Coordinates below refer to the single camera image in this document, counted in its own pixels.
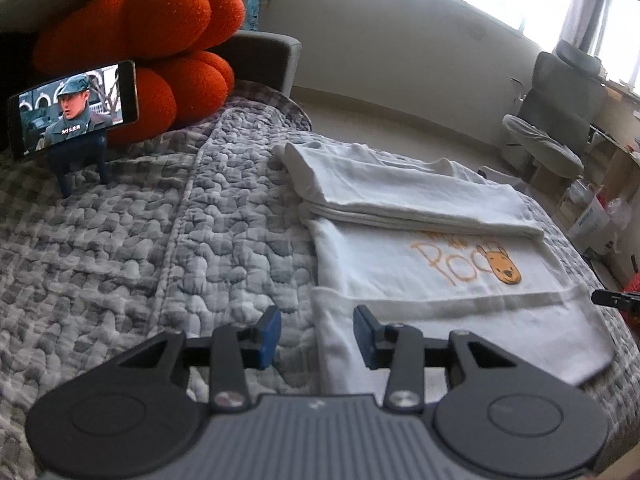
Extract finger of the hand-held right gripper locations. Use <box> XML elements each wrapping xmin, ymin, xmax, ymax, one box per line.
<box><xmin>591</xmin><ymin>287</ymin><xmax>640</xmax><ymax>313</ymax></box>

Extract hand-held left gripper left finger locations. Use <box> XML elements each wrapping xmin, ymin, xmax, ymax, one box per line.
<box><xmin>117</xmin><ymin>305</ymin><xmax>282</xmax><ymax>413</ymax></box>

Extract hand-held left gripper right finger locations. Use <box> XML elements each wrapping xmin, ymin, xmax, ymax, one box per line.
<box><xmin>353</xmin><ymin>304</ymin><xmax>521</xmax><ymax>413</ymax></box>

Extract white t-shirt with bear print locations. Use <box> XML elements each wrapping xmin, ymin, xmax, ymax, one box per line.
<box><xmin>272</xmin><ymin>141</ymin><xmax>616</xmax><ymax>396</ymax></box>

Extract white and blue carton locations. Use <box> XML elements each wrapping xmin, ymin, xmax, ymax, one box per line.
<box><xmin>567</xmin><ymin>195</ymin><xmax>613</xmax><ymax>256</ymax></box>

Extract grey checked quilt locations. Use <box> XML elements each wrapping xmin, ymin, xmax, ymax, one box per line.
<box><xmin>0</xmin><ymin>80</ymin><xmax>640</xmax><ymax>480</ymax></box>

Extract wooden desk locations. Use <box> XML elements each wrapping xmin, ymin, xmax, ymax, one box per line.
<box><xmin>530</xmin><ymin>80</ymin><xmax>640</xmax><ymax>211</ymax></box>

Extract grey office chair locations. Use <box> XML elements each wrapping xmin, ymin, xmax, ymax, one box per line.
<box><xmin>502</xmin><ymin>40</ymin><xmax>608</xmax><ymax>183</ymax></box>

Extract blue phone stand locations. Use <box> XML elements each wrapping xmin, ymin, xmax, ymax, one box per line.
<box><xmin>47</xmin><ymin>127</ymin><xmax>112</xmax><ymax>198</ymax></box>

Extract dark grey sofa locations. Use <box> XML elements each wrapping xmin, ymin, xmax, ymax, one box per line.
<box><xmin>215</xmin><ymin>30</ymin><xmax>303</xmax><ymax>98</ymax></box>

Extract pale sheer curtain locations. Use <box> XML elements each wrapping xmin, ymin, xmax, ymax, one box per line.
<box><xmin>560</xmin><ymin>0</ymin><xmax>608</xmax><ymax>53</ymax></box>

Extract smartphone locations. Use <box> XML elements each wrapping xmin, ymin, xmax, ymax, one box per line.
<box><xmin>7</xmin><ymin>60</ymin><xmax>140</xmax><ymax>161</ymax></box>

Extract orange knot cushion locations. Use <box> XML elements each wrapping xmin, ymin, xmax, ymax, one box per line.
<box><xmin>32</xmin><ymin>0</ymin><xmax>246</xmax><ymax>148</ymax></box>

